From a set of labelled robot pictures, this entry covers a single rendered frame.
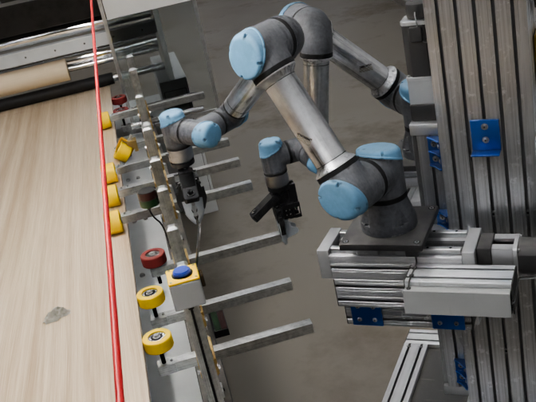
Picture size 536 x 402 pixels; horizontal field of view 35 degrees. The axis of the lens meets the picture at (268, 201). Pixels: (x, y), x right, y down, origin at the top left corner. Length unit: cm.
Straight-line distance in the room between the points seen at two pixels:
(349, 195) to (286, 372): 165
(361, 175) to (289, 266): 231
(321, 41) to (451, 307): 84
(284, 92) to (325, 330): 189
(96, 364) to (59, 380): 10
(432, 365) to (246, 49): 152
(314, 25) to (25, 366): 123
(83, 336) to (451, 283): 100
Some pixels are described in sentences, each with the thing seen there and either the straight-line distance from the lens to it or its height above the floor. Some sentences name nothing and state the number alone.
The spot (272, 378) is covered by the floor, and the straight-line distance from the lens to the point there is 356.
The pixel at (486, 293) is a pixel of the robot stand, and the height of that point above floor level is 95.
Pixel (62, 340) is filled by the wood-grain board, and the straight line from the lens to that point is 241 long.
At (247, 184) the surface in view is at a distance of 292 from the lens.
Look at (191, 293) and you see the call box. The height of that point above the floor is 119.
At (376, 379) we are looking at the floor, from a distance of 345.
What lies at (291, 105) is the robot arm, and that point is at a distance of 207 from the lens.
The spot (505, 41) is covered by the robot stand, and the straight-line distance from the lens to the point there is 217.
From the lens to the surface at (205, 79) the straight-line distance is 486.
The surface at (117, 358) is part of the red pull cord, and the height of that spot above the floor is 164.
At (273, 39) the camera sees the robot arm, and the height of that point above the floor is 159.
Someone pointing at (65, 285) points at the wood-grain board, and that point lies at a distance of 270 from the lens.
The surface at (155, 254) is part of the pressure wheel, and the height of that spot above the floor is 90.
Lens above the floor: 207
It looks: 24 degrees down
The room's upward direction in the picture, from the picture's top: 12 degrees counter-clockwise
